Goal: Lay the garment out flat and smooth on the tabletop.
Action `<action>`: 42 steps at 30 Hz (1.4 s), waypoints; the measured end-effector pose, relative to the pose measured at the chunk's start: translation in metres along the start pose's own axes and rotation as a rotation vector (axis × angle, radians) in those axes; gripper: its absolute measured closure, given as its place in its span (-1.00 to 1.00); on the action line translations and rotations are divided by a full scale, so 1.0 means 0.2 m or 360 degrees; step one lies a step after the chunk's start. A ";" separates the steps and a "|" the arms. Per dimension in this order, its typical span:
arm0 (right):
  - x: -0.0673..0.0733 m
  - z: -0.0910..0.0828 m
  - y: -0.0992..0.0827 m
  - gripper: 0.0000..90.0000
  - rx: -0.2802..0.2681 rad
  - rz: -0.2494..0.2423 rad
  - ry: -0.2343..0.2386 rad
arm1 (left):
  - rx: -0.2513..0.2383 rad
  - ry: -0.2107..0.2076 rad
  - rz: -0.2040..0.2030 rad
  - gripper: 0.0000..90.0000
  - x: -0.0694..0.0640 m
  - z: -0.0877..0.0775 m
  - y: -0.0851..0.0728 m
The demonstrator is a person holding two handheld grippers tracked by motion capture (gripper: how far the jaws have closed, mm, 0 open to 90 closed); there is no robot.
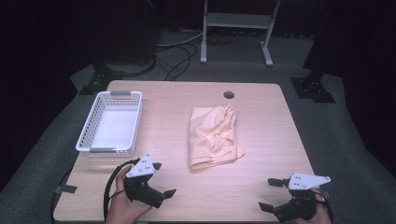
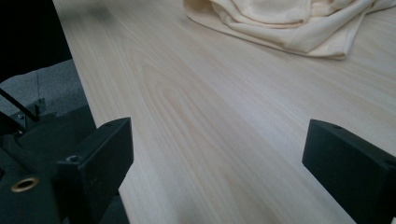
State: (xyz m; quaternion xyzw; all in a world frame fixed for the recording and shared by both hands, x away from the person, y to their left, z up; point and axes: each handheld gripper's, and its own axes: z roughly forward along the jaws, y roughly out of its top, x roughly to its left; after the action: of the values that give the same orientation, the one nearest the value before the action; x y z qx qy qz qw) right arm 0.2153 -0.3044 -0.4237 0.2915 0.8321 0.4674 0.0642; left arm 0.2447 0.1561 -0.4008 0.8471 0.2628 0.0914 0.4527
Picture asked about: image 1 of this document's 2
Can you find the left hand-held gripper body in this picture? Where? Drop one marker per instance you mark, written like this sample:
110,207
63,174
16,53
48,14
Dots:
140,189

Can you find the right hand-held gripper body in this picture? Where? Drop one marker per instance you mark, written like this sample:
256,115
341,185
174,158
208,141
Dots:
297,208

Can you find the pale yellow printed t-shirt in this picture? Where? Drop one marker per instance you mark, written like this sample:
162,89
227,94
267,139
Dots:
211,140

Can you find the person's left hand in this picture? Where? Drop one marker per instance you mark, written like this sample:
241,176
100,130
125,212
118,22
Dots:
124,210

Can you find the person's right hand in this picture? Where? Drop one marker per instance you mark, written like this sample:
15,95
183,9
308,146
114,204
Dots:
322,217

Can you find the white plastic mesh basket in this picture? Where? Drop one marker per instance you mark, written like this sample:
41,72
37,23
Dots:
112,127

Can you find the white metal stand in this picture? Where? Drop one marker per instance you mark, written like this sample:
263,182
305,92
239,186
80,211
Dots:
236,20

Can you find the dark table edge bracket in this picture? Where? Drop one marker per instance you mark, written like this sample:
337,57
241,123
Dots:
66,188

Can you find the black stand base plate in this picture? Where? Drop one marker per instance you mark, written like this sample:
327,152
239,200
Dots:
313,89
101,79

